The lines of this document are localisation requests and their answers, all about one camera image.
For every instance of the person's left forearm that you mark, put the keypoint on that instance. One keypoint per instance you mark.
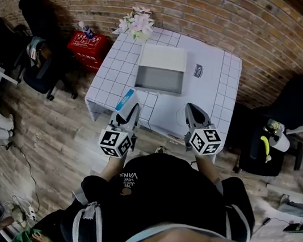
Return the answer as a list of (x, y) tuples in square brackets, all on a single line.
[(112, 167)]

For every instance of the yellow curved toy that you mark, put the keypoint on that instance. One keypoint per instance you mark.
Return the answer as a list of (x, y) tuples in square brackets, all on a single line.
[(265, 143)]

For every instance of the pale green flower vase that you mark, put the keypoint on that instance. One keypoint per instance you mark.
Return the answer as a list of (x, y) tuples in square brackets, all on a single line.
[(141, 36)]

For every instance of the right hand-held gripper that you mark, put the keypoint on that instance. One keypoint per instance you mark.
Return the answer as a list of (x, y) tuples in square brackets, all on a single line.
[(205, 142)]

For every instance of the white power strip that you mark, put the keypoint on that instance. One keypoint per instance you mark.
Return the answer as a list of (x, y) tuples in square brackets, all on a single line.
[(29, 212)]

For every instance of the person's black shirt torso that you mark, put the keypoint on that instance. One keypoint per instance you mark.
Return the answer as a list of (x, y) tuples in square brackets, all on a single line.
[(165, 194)]

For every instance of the blue white box of bandages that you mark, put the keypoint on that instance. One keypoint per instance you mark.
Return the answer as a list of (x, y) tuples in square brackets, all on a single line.
[(124, 100)]

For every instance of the green small toy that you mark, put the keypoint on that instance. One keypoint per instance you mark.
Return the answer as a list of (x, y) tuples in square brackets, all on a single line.
[(273, 126)]

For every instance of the grey red bag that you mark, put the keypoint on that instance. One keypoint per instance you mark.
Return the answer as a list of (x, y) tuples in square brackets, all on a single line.
[(34, 53)]

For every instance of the white grid tablecloth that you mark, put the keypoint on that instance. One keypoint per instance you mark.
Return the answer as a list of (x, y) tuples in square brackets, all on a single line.
[(120, 69)]

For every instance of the pink artificial flowers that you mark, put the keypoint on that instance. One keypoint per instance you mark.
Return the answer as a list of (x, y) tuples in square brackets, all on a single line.
[(138, 20)]

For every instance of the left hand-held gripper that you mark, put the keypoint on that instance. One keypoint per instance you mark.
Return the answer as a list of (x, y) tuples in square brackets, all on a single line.
[(114, 143)]

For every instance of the clear plastic water bottle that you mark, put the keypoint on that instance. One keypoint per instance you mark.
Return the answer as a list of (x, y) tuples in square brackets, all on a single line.
[(85, 30)]

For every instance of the person's right forearm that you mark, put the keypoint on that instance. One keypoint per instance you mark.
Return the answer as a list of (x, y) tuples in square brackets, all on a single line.
[(209, 168)]

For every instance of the black green device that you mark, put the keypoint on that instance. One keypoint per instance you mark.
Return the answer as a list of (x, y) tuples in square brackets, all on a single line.
[(298, 228)]

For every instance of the person's shoe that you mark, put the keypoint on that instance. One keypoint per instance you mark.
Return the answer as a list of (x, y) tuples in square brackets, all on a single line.
[(161, 149)]

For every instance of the green garment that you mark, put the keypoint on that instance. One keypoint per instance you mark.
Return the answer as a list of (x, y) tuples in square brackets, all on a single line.
[(22, 238)]

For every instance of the white paper cup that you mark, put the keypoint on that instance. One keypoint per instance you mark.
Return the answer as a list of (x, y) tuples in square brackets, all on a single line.
[(280, 140)]

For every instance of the red cardboard box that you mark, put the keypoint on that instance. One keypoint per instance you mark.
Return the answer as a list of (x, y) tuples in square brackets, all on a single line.
[(87, 50)]

